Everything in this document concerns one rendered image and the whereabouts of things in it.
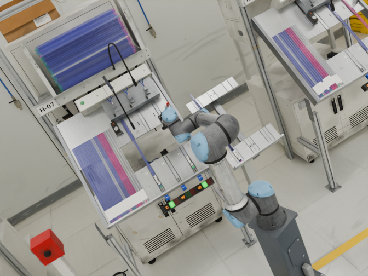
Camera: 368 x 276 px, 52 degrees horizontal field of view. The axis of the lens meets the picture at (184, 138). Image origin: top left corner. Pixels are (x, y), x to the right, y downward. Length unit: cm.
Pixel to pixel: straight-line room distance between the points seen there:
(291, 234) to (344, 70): 112
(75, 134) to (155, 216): 77
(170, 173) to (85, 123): 61
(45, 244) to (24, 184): 193
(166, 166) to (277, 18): 123
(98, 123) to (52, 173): 190
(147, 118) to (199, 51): 192
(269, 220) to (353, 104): 146
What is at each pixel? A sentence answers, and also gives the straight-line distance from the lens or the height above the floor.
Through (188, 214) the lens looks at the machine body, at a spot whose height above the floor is 24.
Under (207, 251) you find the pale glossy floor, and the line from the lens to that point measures 277.
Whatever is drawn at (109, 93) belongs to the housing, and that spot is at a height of 125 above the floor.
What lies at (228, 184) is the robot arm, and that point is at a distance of 169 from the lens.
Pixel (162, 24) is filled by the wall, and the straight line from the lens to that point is 394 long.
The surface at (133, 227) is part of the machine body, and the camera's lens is 263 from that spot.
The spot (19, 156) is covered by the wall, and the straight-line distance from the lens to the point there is 410.
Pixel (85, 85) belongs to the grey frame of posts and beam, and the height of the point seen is 135.
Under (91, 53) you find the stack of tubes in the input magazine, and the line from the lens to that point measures 228.
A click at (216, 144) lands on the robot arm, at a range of 156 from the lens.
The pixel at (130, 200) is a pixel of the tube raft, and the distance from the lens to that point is 219.
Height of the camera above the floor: 197
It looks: 29 degrees down
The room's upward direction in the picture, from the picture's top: 26 degrees counter-clockwise
